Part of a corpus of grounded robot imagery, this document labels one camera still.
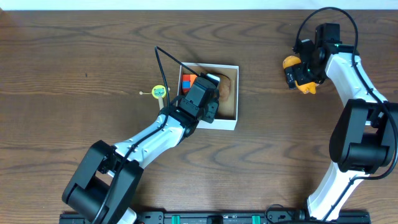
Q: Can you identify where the orange rubber animal toy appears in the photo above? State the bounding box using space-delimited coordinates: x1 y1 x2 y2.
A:
282 55 318 95

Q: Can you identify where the colourful puzzle cube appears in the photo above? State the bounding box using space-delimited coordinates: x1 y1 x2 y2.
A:
181 74 197 95

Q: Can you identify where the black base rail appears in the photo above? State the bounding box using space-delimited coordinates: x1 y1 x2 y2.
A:
59 208 371 224

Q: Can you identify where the beige cardboard box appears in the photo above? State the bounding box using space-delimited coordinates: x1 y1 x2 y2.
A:
177 62 239 131

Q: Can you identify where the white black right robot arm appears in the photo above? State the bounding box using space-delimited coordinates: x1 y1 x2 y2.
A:
282 23 397 222

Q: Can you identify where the yellow cat rattle drum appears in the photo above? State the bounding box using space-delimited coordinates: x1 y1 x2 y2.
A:
139 85 170 110

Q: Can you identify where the brown plush toy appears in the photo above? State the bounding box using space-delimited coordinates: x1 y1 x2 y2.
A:
218 74 231 101

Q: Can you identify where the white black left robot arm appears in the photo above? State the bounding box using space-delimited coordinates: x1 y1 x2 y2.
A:
62 74 221 223

